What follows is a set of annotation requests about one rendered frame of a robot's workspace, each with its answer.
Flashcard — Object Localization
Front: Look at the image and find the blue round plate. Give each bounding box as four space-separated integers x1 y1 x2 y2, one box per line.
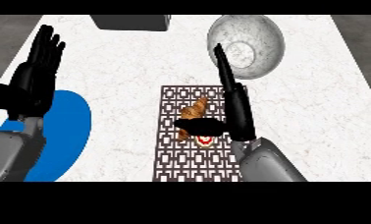
0 89 93 183

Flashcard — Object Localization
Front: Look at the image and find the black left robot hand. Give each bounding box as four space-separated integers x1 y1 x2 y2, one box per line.
0 24 66 122

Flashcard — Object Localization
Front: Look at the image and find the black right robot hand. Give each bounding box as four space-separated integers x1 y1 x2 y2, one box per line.
172 42 258 142

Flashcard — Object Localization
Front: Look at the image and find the dark grey appliance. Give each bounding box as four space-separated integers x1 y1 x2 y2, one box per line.
90 15 172 32

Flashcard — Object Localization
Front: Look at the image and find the brown croissant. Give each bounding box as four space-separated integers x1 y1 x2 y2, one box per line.
177 96 211 141

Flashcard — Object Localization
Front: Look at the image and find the red and white cupcake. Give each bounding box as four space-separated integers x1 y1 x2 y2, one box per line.
194 135 216 148

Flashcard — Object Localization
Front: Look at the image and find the grey marbled bowl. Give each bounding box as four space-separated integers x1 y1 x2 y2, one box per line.
206 15 287 81

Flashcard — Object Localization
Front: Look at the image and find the brown patterned placemat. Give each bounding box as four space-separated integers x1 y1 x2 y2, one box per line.
152 84 250 183

